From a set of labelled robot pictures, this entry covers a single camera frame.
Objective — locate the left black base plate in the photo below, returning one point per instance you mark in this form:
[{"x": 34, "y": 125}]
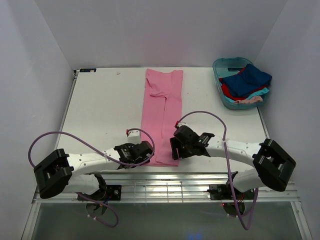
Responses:
[{"x": 115, "y": 192}]

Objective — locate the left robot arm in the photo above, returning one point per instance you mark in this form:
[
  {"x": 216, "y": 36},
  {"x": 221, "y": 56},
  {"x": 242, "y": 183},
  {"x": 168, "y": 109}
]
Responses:
[{"x": 62, "y": 172}]

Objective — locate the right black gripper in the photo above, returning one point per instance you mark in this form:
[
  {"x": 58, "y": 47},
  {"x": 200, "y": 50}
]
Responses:
[{"x": 178, "y": 146}]

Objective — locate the dark blue t shirt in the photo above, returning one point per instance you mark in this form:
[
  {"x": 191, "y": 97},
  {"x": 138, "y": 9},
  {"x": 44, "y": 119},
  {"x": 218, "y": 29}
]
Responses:
[{"x": 246, "y": 82}]

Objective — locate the light pink garment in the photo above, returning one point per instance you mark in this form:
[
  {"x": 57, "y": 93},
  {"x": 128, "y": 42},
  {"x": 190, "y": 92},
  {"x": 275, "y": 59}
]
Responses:
[{"x": 253, "y": 100}]

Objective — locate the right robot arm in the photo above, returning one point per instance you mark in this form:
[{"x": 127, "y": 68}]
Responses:
[{"x": 271, "y": 166}]

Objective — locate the turquoise garment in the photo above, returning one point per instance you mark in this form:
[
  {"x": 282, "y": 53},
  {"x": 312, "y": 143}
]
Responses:
[{"x": 260, "y": 92}]

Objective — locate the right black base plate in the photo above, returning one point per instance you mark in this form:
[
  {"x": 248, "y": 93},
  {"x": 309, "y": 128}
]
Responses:
[{"x": 224, "y": 192}]

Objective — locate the blue label sticker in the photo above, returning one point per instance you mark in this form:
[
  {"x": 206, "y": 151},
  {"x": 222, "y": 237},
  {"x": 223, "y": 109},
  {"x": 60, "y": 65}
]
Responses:
[{"x": 87, "y": 70}]

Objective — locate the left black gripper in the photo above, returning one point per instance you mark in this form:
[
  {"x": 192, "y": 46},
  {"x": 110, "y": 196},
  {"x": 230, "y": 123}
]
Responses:
[{"x": 146, "y": 150}]

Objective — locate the pink t shirt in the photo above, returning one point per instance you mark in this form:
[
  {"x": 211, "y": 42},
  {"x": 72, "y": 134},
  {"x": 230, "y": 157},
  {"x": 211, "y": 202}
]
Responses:
[{"x": 162, "y": 108}]

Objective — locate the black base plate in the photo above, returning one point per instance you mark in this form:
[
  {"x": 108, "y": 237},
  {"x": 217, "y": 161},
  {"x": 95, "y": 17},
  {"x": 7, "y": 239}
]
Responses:
[
  {"x": 224, "y": 192},
  {"x": 115, "y": 192}
]

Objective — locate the teal plastic laundry basket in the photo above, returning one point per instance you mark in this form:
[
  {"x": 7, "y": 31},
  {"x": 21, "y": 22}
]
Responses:
[{"x": 236, "y": 78}]

